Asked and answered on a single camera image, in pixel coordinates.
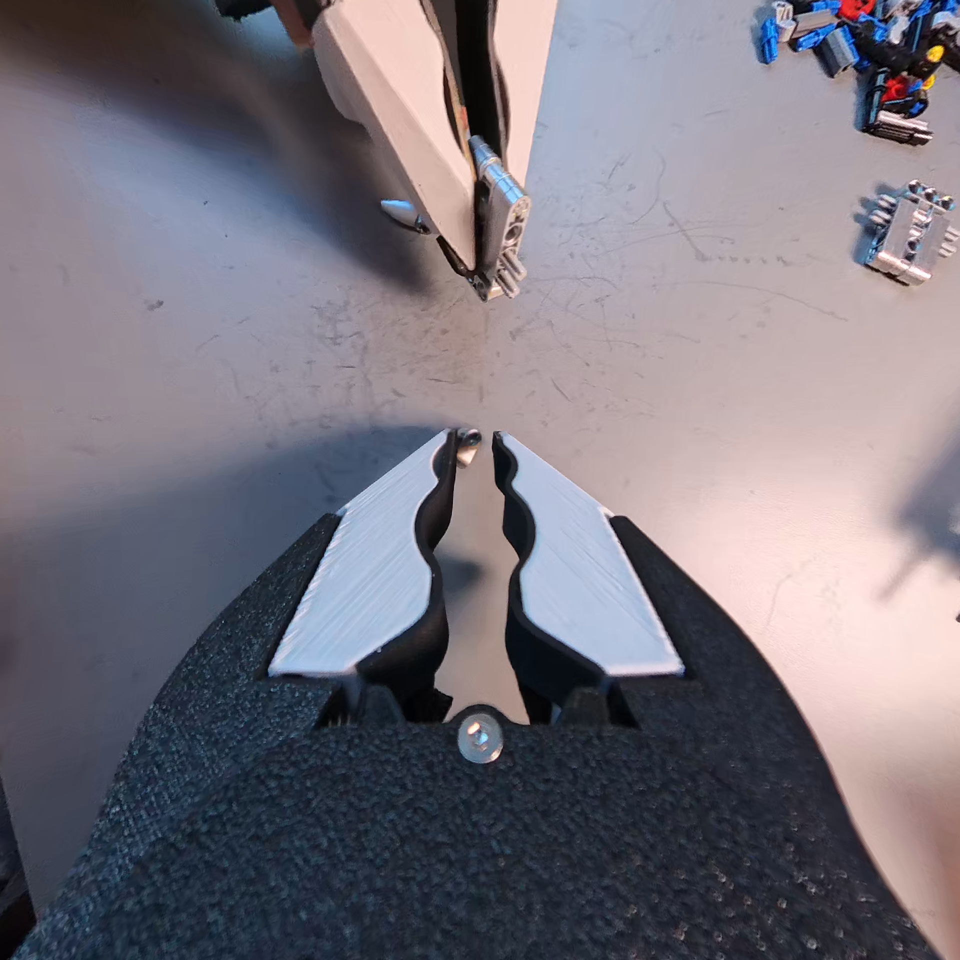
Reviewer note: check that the pile of small coloured pieces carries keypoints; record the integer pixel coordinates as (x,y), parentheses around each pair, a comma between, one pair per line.
(863,60)

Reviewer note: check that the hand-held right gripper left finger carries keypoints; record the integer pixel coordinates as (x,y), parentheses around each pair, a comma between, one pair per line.
(368,585)

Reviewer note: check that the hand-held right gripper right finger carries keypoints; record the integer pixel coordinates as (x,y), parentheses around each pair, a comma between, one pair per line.
(588,585)

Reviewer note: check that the small grey connector piece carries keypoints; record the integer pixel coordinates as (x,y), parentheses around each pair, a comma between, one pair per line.
(468,443)

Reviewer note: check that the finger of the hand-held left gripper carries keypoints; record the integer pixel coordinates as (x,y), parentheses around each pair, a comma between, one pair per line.
(398,105)
(522,75)

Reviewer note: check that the person's left hand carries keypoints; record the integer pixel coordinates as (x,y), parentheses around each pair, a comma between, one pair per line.
(294,15)

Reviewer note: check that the small grey beam assembly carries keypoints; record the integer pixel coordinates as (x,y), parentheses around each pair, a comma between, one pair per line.
(909,233)
(503,225)

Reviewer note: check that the grey desk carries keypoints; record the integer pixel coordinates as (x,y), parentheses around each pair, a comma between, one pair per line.
(225,375)

